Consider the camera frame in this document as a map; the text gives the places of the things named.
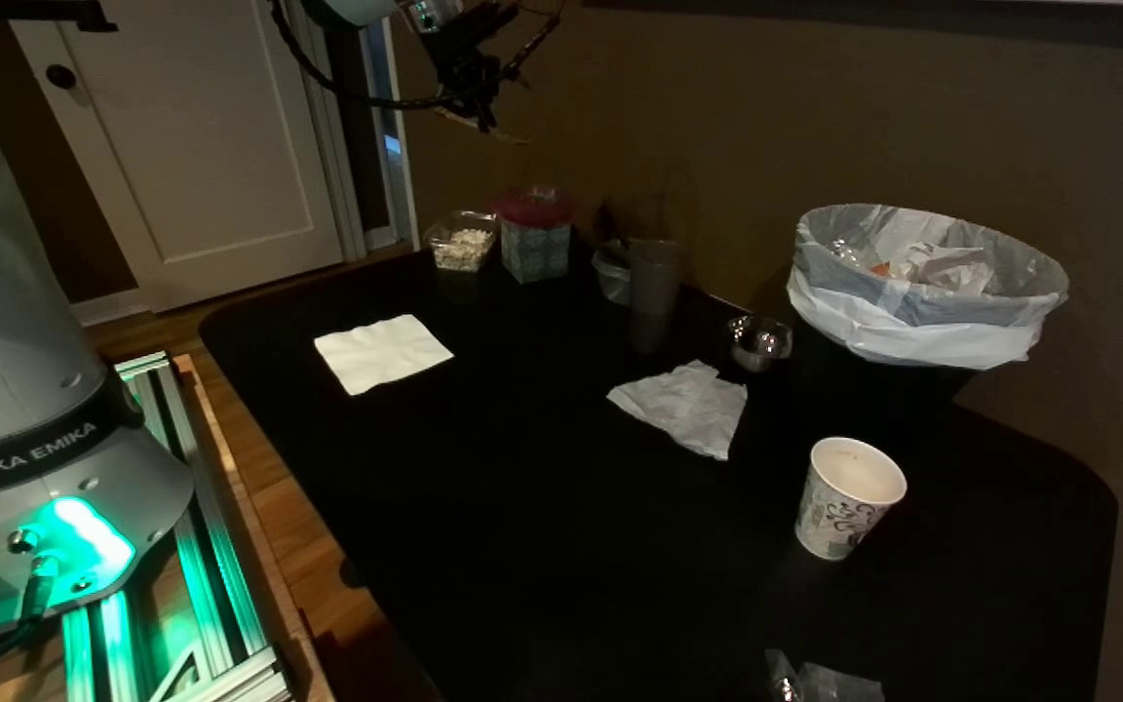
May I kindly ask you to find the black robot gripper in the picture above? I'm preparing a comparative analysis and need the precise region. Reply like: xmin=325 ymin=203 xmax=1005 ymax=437
xmin=406 ymin=0 xmax=520 ymax=133

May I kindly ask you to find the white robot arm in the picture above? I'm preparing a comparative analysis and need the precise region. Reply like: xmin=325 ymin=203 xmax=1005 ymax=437
xmin=0 ymin=148 xmax=192 ymax=634

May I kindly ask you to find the grey box under plate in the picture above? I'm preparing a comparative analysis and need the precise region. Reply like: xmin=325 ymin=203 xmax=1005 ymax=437
xmin=500 ymin=224 xmax=571 ymax=283

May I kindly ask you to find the clear popcorn container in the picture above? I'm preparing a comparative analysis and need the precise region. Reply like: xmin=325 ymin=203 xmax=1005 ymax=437
xmin=425 ymin=211 xmax=494 ymax=272

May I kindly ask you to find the clear plastic cup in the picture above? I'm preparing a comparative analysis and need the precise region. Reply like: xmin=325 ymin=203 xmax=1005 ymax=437
xmin=628 ymin=238 xmax=684 ymax=355

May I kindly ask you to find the white paper napkin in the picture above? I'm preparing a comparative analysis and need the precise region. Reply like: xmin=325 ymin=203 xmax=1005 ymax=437
xmin=313 ymin=313 xmax=454 ymax=398

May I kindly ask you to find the white door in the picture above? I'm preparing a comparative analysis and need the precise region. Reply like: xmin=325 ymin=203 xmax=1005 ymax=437
xmin=10 ymin=0 xmax=344 ymax=313

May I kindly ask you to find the small round glass bowl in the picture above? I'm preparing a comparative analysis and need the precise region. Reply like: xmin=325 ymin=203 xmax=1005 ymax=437
xmin=729 ymin=315 xmax=797 ymax=373

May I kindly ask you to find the crumpled white tissue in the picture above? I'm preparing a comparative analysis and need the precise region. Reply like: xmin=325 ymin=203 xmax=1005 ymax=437
xmin=610 ymin=359 xmax=747 ymax=459

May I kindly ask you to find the black trash bin white liner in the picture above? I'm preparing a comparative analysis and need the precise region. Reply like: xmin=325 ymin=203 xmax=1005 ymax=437
xmin=785 ymin=203 xmax=1070 ymax=400

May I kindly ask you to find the white paper cup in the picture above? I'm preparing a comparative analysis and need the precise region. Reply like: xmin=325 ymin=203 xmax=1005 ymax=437
xmin=797 ymin=437 xmax=907 ymax=560

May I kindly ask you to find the small clear snack package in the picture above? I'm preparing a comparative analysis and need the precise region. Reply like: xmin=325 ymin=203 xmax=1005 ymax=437
xmin=766 ymin=649 xmax=885 ymax=702

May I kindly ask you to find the black cable conduit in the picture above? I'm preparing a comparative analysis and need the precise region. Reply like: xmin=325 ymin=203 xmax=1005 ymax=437
xmin=264 ymin=0 xmax=567 ymax=114

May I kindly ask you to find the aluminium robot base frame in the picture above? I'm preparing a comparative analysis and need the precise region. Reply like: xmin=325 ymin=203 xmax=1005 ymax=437
xmin=0 ymin=347 xmax=338 ymax=702

